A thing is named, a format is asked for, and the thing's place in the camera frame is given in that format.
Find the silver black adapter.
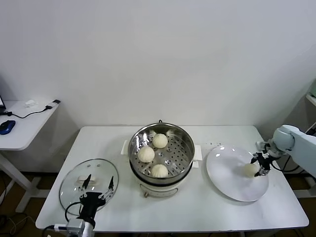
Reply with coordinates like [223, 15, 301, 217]
[44, 99, 61, 112]

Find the perforated steel steamer basket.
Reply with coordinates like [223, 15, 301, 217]
[128, 122, 196, 187]

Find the blue computer mouse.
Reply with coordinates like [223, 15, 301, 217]
[0, 120, 16, 135]

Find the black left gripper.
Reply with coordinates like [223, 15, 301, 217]
[78, 174, 115, 220]

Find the white round plate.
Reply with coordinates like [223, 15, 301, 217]
[205, 145, 270, 203]

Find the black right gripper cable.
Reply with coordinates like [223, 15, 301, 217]
[270, 155, 301, 172]

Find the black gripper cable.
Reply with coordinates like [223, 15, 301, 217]
[270, 155, 301, 172]
[64, 201, 82, 220]

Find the white side table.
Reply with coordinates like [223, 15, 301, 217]
[0, 100, 62, 213]

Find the white electric cooking pot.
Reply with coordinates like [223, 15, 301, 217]
[120, 139, 203, 199]

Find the white steamed baozi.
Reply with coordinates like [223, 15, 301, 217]
[243, 163, 259, 178]
[150, 163, 169, 178]
[152, 133, 168, 149]
[137, 146, 156, 163]

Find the glass pot lid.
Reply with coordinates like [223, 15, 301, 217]
[58, 158, 120, 215]

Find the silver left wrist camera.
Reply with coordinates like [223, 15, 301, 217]
[54, 218, 86, 234]

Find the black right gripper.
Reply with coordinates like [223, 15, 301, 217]
[250, 152, 272, 178]

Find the black desk cable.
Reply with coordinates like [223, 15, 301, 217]
[0, 106, 54, 119]

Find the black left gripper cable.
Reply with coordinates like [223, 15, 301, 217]
[64, 201, 82, 220]

